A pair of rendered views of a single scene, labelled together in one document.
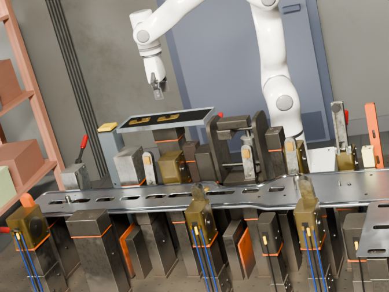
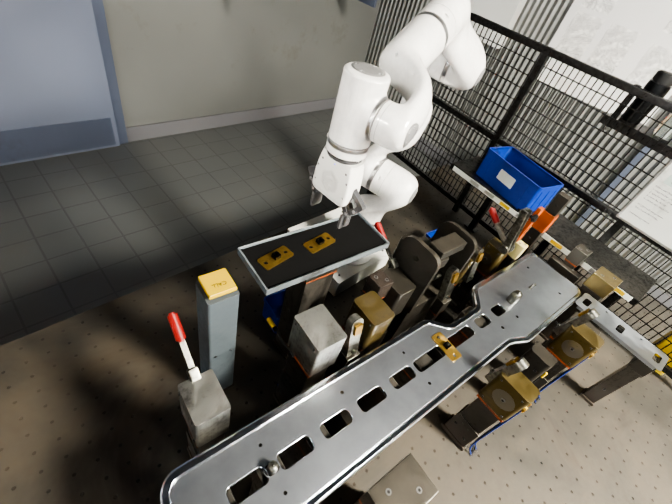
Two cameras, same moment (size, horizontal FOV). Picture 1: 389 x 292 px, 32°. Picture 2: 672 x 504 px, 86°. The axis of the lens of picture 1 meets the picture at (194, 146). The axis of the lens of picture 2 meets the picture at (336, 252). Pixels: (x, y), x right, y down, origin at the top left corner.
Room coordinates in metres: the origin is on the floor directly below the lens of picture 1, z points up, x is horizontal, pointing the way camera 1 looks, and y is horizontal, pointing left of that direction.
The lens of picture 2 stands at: (2.28, 0.70, 1.77)
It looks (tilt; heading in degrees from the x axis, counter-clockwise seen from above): 43 degrees down; 286
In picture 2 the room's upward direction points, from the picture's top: 18 degrees clockwise
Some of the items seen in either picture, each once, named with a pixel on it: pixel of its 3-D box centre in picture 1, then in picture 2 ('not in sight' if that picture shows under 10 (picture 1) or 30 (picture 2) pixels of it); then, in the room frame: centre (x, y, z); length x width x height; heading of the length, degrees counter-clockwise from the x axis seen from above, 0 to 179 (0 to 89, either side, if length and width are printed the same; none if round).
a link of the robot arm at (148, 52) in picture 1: (150, 50); (346, 145); (2.50, 0.07, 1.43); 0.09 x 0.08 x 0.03; 164
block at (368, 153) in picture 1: (375, 199); (495, 277); (1.98, -0.53, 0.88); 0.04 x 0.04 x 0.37; 65
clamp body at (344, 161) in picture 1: (353, 194); (472, 275); (2.06, -0.48, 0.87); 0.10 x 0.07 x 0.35; 155
